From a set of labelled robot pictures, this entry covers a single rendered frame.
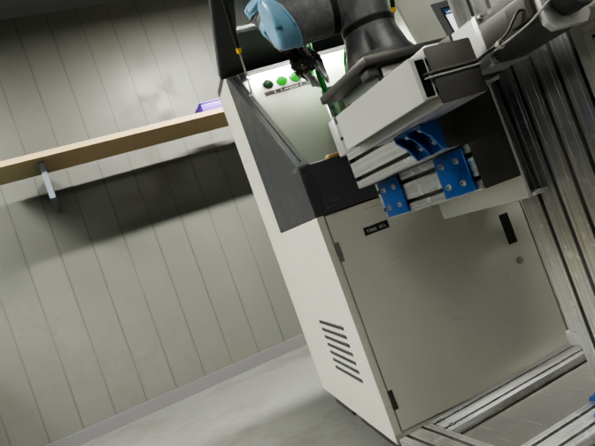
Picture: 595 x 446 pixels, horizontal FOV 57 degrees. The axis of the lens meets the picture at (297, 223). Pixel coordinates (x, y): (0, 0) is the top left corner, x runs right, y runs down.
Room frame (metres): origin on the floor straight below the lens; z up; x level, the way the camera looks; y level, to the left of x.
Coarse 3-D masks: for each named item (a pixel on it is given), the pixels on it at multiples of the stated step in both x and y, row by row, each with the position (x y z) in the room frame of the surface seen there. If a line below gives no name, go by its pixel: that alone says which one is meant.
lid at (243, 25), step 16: (208, 0) 1.90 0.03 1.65; (240, 0) 1.94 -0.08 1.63; (224, 16) 1.95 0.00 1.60; (240, 16) 1.99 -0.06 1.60; (224, 32) 2.00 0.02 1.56; (240, 32) 2.03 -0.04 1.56; (256, 32) 2.06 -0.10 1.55; (224, 48) 2.06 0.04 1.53; (256, 48) 2.12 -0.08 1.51; (272, 48) 2.15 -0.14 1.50; (320, 48) 2.26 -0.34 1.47; (224, 64) 2.12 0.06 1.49; (240, 64) 2.15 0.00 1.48; (256, 64) 2.18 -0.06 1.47; (272, 64) 2.22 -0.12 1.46
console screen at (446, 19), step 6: (432, 6) 2.14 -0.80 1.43; (438, 6) 2.15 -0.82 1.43; (444, 6) 2.15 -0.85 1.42; (438, 12) 2.14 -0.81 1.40; (444, 12) 2.14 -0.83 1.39; (450, 12) 2.14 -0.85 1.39; (438, 18) 2.13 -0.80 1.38; (444, 18) 2.13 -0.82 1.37; (450, 18) 2.13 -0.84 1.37; (444, 24) 2.12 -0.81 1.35; (450, 24) 2.13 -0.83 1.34; (444, 30) 2.12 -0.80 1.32; (450, 30) 2.12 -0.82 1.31; (456, 30) 2.12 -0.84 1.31
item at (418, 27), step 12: (396, 0) 2.13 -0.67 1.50; (408, 0) 2.14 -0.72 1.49; (420, 0) 2.15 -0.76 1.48; (432, 0) 2.16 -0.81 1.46; (444, 0) 2.16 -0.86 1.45; (396, 12) 2.14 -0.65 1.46; (408, 12) 2.12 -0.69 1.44; (420, 12) 2.13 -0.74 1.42; (432, 12) 2.14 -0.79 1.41; (408, 24) 2.10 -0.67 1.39; (420, 24) 2.11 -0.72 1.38; (432, 24) 2.12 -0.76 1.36; (408, 36) 2.12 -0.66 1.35; (420, 36) 2.09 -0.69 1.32; (432, 36) 2.10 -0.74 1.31; (444, 36) 2.11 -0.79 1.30
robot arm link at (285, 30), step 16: (272, 0) 1.10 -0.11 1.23; (288, 0) 1.10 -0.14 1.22; (304, 0) 1.10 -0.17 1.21; (320, 0) 1.10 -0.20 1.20; (272, 16) 1.10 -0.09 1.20; (288, 16) 1.10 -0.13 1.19; (304, 16) 1.10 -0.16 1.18; (320, 16) 1.11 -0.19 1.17; (272, 32) 1.15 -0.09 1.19; (288, 32) 1.11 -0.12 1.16; (304, 32) 1.12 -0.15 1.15; (320, 32) 1.14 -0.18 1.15; (288, 48) 1.15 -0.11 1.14
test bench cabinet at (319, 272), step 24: (288, 240) 2.10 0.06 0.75; (312, 240) 1.76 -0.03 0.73; (312, 264) 1.87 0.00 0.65; (336, 264) 1.63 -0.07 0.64; (312, 288) 2.00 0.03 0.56; (336, 288) 1.68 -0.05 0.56; (552, 288) 1.79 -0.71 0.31; (312, 312) 2.14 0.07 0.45; (336, 312) 1.77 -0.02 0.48; (336, 336) 1.89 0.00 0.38; (360, 336) 1.63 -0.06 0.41; (336, 360) 2.00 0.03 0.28; (360, 360) 1.70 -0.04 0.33; (336, 384) 2.15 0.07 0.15; (360, 384) 1.80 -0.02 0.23; (360, 408) 1.91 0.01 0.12; (384, 408) 1.63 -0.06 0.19; (384, 432) 1.72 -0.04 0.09; (408, 432) 1.64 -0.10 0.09
